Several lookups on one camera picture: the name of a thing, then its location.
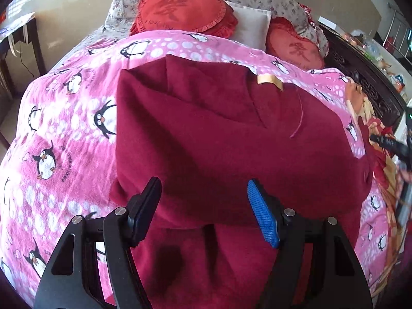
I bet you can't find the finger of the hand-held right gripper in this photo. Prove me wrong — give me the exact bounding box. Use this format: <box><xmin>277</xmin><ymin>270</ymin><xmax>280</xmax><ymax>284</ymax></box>
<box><xmin>370</xmin><ymin>133</ymin><xmax>412</xmax><ymax>161</ymax></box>

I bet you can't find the orange yellow printed cloth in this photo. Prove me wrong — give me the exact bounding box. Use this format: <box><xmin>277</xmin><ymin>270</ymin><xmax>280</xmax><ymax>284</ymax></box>
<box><xmin>346</xmin><ymin>82</ymin><xmax>412</xmax><ymax>297</ymax></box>

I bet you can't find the white pillow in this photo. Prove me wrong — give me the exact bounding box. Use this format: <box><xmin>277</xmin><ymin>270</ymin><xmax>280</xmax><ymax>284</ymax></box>
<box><xmin>224</xmin><ymin>1</ymin><xmax>272</xmax><ymax>52</ymax></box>

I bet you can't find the white side table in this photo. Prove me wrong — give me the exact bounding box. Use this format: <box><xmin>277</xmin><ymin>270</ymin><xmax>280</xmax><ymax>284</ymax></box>
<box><xmin>341</xmin><ymin>29</ymin><xmax>412</xmax><ymax>100</ymax></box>

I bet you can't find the maroon fleece garment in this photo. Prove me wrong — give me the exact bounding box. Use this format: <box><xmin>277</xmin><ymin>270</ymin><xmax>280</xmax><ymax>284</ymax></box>
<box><xmin>109</xmin><ymin>53</ymin><xmax>375</xmax><ymax>309</ymax></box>

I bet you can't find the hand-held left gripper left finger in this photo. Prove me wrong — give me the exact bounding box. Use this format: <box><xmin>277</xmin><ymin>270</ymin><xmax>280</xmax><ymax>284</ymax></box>
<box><xmin>34</xmin><ymin>177</ymin><xmax>163</xmax><ymax>309</ymax></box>

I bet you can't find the metal railing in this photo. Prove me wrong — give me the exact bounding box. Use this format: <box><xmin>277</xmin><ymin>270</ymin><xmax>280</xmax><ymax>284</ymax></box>
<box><xmin>381</xmin><ymin>8</ymin><xmax>412</xmax><ymax>60</ymax></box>

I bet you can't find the red heart-shaped pillow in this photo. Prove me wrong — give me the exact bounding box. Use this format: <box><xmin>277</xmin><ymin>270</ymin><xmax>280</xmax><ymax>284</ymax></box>
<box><xmin>267</xmin><ymin>17</ymin><xmax>325</xmax><ymax>70</ymax></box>
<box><xmin>129</xmin><ymin>0</ymin><xmax>239</xmax><ymax>39</ymax></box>

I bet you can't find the dark carved wooden headboard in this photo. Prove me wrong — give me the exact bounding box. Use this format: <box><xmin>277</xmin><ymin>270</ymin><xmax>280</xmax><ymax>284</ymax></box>
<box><xmin>317</xmin><ymin>22</ymin><xmax>407</xmax><ymax>126</ymax></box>

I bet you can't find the pink penguin print blanket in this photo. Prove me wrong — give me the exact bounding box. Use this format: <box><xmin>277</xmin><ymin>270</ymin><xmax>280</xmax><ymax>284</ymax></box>
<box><xmin>0</xmin><ymin>30</ymin><xmax>403</xmax><ymax>300</ymax></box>

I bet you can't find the red ruffled cloth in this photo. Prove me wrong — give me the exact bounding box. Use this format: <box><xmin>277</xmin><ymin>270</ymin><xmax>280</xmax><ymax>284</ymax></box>
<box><xmin>298</xmin><ymin>3</ymin><xmax>319</xmax><ymax>26</ymax></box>

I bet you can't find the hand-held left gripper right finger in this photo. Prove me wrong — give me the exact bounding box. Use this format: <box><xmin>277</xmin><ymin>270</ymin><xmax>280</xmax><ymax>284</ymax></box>
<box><xmin>247</xmin><ymin>178</ymin><xmax>374</xmax><ymax>309</ymax></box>

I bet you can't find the dark wooden desk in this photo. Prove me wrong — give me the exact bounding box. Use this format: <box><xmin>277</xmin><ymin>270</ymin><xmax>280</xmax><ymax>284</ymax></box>
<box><xmin>0</xmin><ymin>16</ymin><xmax>47</xmax><ymax>149</ymax></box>

